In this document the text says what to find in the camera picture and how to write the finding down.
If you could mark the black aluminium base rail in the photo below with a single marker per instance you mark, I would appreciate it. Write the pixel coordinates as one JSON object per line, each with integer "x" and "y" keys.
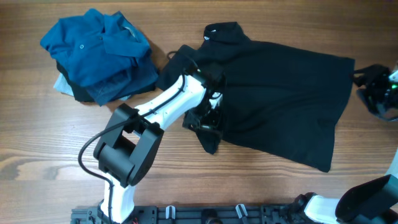
{"x": 238, "y": 214}

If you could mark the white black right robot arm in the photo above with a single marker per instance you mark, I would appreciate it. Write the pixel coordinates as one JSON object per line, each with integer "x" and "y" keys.
{"x": 370, "y": 202}

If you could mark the folded dark navy garment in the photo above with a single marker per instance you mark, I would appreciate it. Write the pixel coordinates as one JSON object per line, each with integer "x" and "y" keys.
{"x": 135, "y": 80}

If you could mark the black polo shirt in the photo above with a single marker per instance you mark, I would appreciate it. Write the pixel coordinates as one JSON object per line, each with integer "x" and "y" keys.
{"x": 277, "y": 99}

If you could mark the folded black garment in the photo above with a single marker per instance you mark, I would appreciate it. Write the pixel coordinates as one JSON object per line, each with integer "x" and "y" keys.
{"x": 80, "y": 94}

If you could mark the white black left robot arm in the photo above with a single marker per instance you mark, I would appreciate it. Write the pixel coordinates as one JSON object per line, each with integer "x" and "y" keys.
{"x": 127, "y": 147}

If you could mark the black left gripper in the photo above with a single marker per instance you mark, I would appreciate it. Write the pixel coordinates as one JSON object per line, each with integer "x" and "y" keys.
{"x": 215, "y": 122}

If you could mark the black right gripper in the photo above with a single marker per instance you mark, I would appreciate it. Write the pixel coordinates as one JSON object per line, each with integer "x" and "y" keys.
{"x": 374, "y": 75}

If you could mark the folded light grey garment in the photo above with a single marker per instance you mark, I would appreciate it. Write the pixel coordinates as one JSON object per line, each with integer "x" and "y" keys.
{"x": 62, "y": 86}

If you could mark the blue polo shirt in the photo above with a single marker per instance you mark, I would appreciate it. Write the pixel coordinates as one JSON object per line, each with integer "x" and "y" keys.
{"x": 95, "y": 46}

